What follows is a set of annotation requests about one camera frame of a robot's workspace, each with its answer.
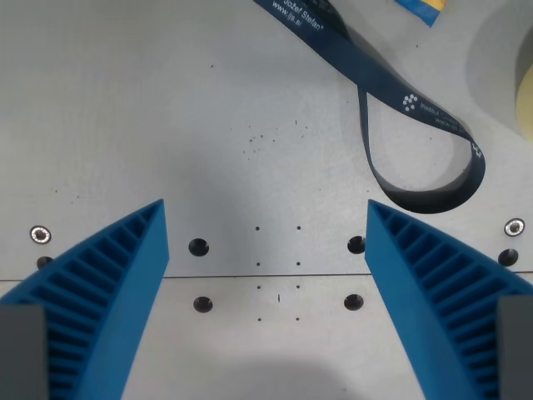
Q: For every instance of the silver socket head screw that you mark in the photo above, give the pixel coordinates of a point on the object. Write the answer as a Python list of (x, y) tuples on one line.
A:
[(41, 234), (514, 227)]

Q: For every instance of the cream tape roll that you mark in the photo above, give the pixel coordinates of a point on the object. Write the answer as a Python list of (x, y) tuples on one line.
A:
[(525, 100)]

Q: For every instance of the blue and yellow bag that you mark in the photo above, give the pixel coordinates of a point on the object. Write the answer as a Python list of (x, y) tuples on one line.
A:
[(424, 8)]

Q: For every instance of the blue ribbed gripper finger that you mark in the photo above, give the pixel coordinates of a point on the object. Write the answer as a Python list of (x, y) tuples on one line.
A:
[(420, 300), (104, 300)]

